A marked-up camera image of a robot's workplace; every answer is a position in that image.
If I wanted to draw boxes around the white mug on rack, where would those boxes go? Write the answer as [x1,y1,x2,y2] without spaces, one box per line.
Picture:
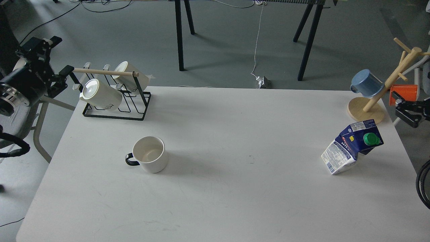
[79,79,123,111]
[112,61,149,95]

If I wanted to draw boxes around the wooden mug tree stand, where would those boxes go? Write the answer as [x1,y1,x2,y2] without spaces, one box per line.
[347,37,429,124]

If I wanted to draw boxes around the black wire mug rack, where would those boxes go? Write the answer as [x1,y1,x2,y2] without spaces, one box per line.
[63,65,152,121]

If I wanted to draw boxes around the grey office chair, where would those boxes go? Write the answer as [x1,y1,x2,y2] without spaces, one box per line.
[1,95,75,163]

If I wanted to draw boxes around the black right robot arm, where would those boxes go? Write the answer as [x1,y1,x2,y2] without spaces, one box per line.
[391,91,430,209]

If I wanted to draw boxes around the white mug front on rack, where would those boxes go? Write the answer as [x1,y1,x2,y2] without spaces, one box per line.
[79,79,123,111]

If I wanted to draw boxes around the blue white milk carton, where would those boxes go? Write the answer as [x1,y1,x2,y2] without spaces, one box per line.
[321,119,384,175]

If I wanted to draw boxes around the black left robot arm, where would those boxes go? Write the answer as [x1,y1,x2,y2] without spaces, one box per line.
[0,36,75,162]

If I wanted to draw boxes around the white mug black handle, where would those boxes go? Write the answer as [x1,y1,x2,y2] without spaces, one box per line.
[125,136,169,173]

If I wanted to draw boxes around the black table legs right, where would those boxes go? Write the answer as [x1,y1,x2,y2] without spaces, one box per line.
[293,0,325,81]

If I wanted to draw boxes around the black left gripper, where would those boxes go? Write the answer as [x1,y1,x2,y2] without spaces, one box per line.
[7,36,74,101]

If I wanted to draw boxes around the black floor cable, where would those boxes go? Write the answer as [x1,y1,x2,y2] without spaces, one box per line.
[18,0,133,46]

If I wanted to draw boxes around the orange mug on tree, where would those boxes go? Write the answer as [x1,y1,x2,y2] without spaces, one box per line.
[389,84,418,106]

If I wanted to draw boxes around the black table legs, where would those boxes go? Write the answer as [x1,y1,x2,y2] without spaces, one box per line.
[293,0,325,81]
[174,0,196,72]

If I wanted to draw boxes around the white mug rear on rack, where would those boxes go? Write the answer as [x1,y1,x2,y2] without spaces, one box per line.
[112,61,149,95]

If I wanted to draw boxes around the white power cable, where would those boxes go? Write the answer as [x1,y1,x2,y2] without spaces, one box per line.
[250,0,267,81]

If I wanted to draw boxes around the black table legs left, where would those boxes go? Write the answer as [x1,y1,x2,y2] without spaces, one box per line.
[174,0,196,72]

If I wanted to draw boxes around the blue mug on tree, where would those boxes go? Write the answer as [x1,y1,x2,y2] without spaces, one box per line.
[350,69,384,98]

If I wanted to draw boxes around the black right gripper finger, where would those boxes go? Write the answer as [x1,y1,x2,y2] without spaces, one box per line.
[392,91,425,111]
[396,107,424,128]

